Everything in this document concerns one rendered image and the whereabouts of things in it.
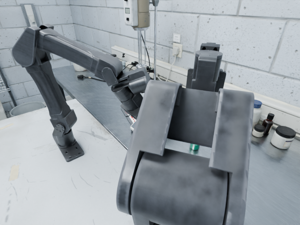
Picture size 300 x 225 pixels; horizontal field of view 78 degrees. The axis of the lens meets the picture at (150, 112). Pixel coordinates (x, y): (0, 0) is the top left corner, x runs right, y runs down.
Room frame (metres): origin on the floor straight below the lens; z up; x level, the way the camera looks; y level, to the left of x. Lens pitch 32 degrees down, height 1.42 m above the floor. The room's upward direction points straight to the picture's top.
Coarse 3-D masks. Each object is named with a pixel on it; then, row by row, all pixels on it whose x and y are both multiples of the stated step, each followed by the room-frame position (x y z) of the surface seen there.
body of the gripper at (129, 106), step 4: (132, 96) 0.55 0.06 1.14; (128, 100) 0.54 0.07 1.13; (132, 100) 0.55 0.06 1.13; (124, 104) 0.55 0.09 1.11; (128, 104) 0.54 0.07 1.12; (132, 104) 0.55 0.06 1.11; (124, 108) 0.58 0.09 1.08; (128, 108) 0.55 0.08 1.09; (132, 108) 0.55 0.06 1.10; (136, 108) 0.56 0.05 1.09; (132, 112) 0.55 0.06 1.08; (136, 112) 0.54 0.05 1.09; (136, 116) 0.53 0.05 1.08
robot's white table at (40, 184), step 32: (0, 128) 0.70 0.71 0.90; (32, 128) 0.70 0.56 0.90; (96, 128) 0.70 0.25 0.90; (0, 160) 0.50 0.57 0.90; (32, 160) 0.50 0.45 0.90; (64, 160) 0.50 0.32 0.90; (96, 160) 0.50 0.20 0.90; (0, 192) 0.36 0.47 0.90; (32, 192) 0.36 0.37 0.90; (64, 192) 0.36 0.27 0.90; (96, 192) 0.36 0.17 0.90; (0, 224) 0.27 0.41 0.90; (32, 224) 0.27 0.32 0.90; (64, 224) 0.27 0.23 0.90; (96, 224) 0.27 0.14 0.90; (128, 224) 0.27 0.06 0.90
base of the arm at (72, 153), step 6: (72, 132) 0.59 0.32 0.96; (54, 138) 0.61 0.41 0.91; (60, 138) 0.55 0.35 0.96; (66, 138) 0.56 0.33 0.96; (72, 138) 0.58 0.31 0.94; (60, 144) 0.56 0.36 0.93; (66, 144) 0.56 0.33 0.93; (72, 144) 0.57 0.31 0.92; (78, 144) 0.58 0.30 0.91; (60, 150) 0.54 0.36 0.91; (66, 150) 0.54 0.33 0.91; (72, 150) 0.54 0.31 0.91; (78, 150) 0.54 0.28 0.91; (66, 156) 0.51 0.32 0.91; (72, 156) 0.51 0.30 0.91; (78, 156) 0.51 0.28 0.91
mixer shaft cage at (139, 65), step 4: (140, 32) 1.11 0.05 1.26; (144, 32) 1.11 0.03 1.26; (140, 36) 1.11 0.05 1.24; (144, 36) 1.11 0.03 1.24; (140, 40) 1.11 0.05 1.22; (144, 40) 1.11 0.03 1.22; (140, 44) 1.11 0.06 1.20; (140, 48) 1.11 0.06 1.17; (140, 64) 1.11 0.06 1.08; (144, 64) 1.13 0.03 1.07
